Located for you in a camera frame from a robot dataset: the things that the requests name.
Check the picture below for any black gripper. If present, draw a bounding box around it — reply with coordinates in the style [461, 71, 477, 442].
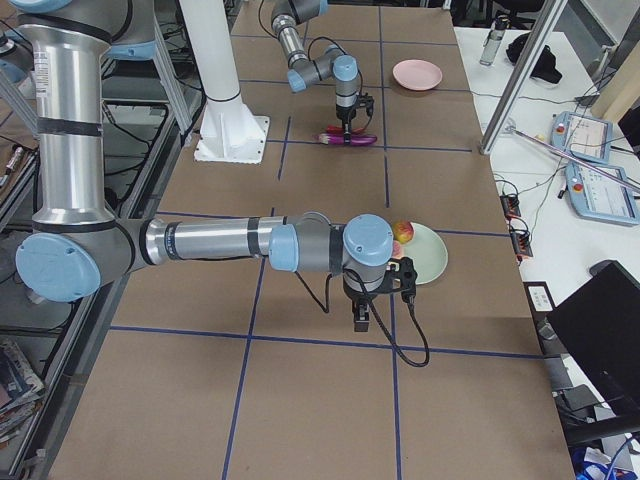
[343, 257, 417, 333]
[336, 93, 374, 141]

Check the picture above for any red chili pepper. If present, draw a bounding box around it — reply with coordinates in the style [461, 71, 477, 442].
[325, 125, 366, 135]

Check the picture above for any pink peach half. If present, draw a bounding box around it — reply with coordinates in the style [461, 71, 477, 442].
[392, 240, 405, 259]

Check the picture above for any red-green pomegranate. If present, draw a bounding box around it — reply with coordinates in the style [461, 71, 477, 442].
[392, 220, 415, 245]

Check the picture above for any purple eggplant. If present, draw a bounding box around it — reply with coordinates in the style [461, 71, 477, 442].
[316, 133, 378, 147]

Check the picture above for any green plate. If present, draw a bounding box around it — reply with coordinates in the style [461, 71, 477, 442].
[404, 222, 448, 285]

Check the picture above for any pink plate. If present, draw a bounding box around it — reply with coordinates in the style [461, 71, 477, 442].
[392, 59, 443, 91]

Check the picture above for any clear water bottle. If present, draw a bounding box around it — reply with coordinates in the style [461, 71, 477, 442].
[479, 14, 510, 66]

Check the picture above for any black power strip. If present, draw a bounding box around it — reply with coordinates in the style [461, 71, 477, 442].
[499, 193, 533, 263]

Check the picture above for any black bag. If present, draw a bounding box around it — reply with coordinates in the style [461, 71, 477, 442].
[505, 30, 563, 85]

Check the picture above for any black monitor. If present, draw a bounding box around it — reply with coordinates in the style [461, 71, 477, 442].
[547, 261, 639, 412]

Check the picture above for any teach pendant far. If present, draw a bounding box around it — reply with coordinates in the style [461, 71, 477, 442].
[550, 111, 613, 165]

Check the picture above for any teach pendant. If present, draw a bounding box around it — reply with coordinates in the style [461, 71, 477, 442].
[565, 162, 639, 226]
[550, 111, 613, 165]

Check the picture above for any teach pendant near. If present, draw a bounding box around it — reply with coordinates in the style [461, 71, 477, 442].
[565, 162, 639, 226]

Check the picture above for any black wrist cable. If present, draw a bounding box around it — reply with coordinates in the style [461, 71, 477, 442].
[294, 264, 430, 369]

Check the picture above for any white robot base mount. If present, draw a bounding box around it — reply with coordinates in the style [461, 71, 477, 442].
[180, 0, 270, 164]

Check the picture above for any grey aluminium post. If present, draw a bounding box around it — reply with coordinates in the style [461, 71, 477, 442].
[479, 0, 568, 155]

